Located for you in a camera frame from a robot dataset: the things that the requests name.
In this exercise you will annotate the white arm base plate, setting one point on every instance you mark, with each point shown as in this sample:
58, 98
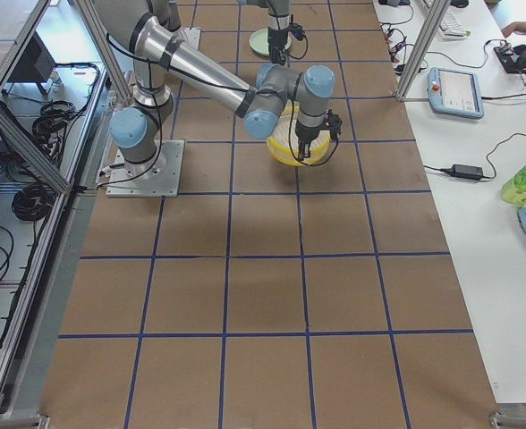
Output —
158, 177
191, 35

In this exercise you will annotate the mint green plate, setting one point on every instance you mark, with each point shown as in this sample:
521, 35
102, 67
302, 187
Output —
259, 41

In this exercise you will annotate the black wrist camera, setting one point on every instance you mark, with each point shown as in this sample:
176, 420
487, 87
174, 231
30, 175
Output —
333, 124
297, 31

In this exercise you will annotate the aluminium frame post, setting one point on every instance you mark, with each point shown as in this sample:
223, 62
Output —
427, 32

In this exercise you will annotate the black power adapter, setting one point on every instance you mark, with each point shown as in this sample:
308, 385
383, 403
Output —
467, 172

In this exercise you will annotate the yellow rimmed bamboo steamer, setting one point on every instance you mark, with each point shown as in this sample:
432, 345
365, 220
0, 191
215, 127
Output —
283, 143

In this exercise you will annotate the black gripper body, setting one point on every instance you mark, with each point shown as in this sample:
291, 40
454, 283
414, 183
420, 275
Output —
306, 134
276, 43

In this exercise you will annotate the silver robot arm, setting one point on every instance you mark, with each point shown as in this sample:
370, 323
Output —
138, 30
278, 24

